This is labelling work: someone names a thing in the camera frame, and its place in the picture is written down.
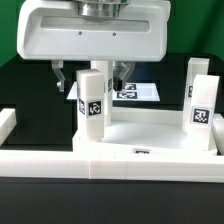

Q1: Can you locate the printed marker sheet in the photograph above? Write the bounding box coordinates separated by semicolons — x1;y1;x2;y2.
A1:
66;82;162;102

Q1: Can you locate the white desk top tray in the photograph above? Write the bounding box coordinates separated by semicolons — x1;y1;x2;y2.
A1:
71;107;219;156

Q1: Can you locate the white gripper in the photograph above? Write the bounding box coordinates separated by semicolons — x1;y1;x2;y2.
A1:
17;0;171;91

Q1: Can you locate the white U-shaped fence frame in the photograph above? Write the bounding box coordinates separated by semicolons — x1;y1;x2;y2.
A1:
0;108;224;183

